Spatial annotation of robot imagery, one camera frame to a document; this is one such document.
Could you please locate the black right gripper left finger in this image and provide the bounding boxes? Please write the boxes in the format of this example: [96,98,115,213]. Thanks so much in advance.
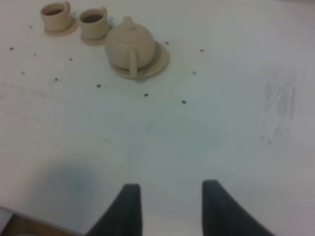
[86,184,143,236]

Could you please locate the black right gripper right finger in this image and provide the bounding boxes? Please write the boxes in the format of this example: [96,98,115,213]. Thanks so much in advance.
[202,180,273,236]

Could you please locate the beige teapot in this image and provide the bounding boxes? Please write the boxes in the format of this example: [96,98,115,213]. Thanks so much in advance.
[105,16,156,79]

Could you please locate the beige teapot saucer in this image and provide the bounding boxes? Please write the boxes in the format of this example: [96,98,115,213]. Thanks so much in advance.
[110,41,170,80]

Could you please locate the beige right cup saucer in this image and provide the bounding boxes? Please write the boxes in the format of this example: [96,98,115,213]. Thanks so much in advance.
[80,34,106,46]

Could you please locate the beige cup saucer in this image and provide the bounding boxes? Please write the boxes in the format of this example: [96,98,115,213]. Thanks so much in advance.
[80,34,106,46]
[44,16,79,37]

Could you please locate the beige right teacup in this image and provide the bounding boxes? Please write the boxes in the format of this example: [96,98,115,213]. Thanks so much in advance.
[79,7,110,41]

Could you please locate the beige teacup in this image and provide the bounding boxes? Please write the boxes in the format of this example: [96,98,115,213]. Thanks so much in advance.
[79,7,110,41]
[40,1,71,32]

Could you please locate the beige left cup saucer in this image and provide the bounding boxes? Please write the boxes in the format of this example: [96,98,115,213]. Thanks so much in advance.
[44,16,79,37]

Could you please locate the beige left teacup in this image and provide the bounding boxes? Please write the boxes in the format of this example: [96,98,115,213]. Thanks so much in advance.
[40,1,71,32]

